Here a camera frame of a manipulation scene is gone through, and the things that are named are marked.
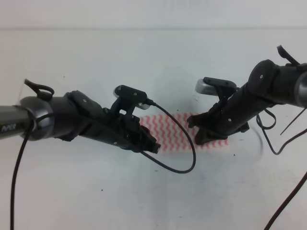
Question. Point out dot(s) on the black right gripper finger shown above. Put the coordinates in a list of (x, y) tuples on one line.
[(204, 136), (200, 120)]

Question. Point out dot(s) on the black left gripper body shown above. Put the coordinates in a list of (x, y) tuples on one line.
[(101, 124)]

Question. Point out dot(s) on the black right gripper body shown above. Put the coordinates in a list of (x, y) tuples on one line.
[(228, 119)]

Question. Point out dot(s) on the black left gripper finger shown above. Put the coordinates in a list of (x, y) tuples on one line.
[(146, 142)]

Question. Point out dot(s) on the pink white wavy towel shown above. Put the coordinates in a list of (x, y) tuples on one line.
[(171, 137)]

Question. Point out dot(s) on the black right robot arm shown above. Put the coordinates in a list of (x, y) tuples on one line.
[(268, 85)]

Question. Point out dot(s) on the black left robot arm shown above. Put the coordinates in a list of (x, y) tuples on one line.
[(74, 114)]

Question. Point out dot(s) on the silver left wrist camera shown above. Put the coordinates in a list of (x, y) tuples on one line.
[(128, 99)]

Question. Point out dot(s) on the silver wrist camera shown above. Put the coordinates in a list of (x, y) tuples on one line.
[(224, 89), (128, 99)]

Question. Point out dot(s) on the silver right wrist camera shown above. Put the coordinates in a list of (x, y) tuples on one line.
[(224, 89)]

